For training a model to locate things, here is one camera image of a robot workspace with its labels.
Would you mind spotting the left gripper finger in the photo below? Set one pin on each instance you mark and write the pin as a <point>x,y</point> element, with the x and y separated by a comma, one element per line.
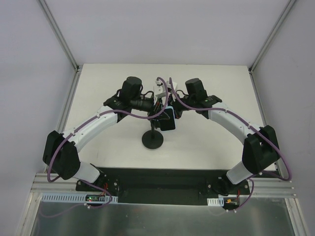
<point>157,123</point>
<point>166,115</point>

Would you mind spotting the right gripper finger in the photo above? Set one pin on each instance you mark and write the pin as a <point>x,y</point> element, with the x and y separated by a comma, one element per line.
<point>172,103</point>
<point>176,114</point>

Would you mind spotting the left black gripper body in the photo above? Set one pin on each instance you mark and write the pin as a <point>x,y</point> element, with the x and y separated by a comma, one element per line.
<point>152,109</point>

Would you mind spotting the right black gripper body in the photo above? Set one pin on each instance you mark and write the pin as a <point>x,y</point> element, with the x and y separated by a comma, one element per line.
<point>176,108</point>

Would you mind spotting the phone with light blue case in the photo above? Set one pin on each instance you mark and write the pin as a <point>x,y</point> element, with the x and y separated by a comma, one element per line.
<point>170,125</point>

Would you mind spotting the black phone stand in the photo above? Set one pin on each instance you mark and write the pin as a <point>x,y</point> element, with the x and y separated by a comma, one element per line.
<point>152,139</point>

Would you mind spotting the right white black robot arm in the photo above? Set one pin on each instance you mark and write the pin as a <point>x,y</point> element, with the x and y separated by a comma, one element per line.
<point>260,145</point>

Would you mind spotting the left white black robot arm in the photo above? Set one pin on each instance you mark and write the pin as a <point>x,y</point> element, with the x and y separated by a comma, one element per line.
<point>61,153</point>

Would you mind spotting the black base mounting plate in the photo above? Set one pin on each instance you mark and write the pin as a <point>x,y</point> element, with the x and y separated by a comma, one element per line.
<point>161,187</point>

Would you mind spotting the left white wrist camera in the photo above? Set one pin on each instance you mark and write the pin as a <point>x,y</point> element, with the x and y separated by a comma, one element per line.
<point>159,90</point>

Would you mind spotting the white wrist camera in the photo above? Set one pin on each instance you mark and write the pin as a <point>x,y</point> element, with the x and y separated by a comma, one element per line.
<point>171,86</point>
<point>159,90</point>

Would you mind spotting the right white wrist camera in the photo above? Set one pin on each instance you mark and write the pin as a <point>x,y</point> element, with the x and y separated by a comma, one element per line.
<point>171,86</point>

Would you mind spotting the left aluminium frame post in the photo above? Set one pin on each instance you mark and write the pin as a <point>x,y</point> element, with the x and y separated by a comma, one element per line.
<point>58,34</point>

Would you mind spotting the aluminium frame post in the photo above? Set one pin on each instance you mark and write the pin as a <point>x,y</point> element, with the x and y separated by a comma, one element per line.
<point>58,34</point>
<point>272,34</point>

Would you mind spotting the right aluminium frame post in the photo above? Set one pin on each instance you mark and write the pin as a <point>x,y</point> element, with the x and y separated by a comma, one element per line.
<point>272,34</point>

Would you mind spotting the right white slotted cable duct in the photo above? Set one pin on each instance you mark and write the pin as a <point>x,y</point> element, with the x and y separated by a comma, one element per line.
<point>215,202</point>

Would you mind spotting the white slotted cable duct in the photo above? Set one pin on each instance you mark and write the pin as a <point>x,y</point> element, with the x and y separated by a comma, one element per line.
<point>78,198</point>
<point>215,202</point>

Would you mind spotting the right aluminium extrusion rail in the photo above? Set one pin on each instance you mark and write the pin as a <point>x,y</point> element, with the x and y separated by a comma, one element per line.
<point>272,188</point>

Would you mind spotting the aluminium extrusion rail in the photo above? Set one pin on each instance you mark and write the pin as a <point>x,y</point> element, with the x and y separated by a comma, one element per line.
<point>272,188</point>
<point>42,185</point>

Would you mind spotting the left white slotted cable duct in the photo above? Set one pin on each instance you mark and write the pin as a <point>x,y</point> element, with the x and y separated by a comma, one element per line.
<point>78,198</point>

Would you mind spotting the left aluminium extrusion rail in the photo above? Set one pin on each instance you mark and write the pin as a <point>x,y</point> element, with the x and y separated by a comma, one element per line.
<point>42,185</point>

